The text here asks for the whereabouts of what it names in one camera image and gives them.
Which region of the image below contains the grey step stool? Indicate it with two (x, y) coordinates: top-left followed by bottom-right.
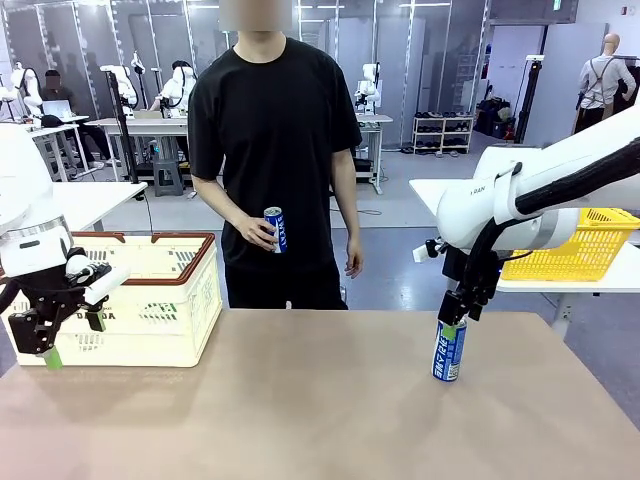
(151, 158), (182, 198)

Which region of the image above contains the mannequin with grey apron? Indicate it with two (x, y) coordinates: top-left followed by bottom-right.
(574, 33), (639, 135)

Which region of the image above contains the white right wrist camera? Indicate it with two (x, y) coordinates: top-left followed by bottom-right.
(412, 238), (447, 264)

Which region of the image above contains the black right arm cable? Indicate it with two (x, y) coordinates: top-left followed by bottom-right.
(459, 141), (640, 301)

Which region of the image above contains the person's right forearm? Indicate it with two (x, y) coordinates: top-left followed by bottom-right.
(198, 188), (249, 232)

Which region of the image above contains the blue can with SWEAT print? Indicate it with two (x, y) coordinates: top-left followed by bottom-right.
(263, 206), (290, 255)

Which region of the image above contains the black stand with white camera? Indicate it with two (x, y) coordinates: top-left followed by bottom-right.
(517, 55), (546, 147)

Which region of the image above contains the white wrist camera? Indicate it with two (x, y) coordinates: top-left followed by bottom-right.
(66, 249), (132, 305)
(412, 238), (447, 264)

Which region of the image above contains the seated person in dark clothes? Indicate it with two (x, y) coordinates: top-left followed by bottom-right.
(39, 69), (114, 169)

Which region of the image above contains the white background desk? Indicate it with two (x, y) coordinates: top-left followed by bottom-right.
(355, 113), (395, 196)
(84, 115), (194, 184)
(29, 114), (101, 184)

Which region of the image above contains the person's left forearm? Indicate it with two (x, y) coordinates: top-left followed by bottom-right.
(329, 197), (362, 246)

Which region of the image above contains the person's right hand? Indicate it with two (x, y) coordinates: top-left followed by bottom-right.
(235, 213), (279, 251)

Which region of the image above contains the white laptop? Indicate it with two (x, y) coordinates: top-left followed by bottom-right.
(42, 99), (76, 120)

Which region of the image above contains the person's left hand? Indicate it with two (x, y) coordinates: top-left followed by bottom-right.
(343, 239), (365, 279)

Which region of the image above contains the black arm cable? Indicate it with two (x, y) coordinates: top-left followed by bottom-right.
(459, 141), (640, 301)
(0, 275), (31, 322)

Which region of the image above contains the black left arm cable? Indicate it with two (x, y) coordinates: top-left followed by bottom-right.
(0, 275), (31, 322)

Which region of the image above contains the white shoe rack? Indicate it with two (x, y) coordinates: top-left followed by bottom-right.
(412, 113), (475, 156)

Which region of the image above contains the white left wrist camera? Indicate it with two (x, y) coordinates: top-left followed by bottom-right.
(66, 249), (132, 305)

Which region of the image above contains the black backpack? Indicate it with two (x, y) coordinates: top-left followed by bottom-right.
(475, 97), (515, 140)

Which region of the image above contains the black tripod stand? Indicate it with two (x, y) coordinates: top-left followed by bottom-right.
(107, 69), (141, 185)

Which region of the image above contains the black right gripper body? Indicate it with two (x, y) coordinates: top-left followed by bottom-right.
(442, 248), (472, 291)

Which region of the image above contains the cream basket with brown rim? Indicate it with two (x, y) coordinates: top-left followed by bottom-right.
(13, 230), (224, 370)

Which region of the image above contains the blue can with Korean print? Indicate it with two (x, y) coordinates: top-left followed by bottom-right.
(431, 317), (468, 385)

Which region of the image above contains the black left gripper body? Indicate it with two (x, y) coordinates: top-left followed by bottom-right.
(22, 272), (91, 321)

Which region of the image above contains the yellow plastic basket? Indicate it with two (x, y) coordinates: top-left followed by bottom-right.
(499, 207), (640, 282)

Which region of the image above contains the person in black t-shirt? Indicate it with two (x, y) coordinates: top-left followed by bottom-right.
(187, 0), (365, 310)

